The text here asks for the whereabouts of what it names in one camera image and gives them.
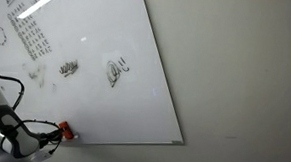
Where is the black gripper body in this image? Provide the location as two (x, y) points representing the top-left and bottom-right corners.
(38, 127), (65, 147)

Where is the orange foam eraser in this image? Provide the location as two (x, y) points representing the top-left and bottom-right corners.
(57, 120), (75, 141)

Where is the silver marker tray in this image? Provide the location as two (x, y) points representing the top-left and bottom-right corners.
(69, 130), (81, 143)

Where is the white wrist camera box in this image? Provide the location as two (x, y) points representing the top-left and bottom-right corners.
(30, 149), (54, 162)

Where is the white wall whiteboard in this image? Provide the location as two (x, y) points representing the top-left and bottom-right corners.
(0, 0), (192, 155)

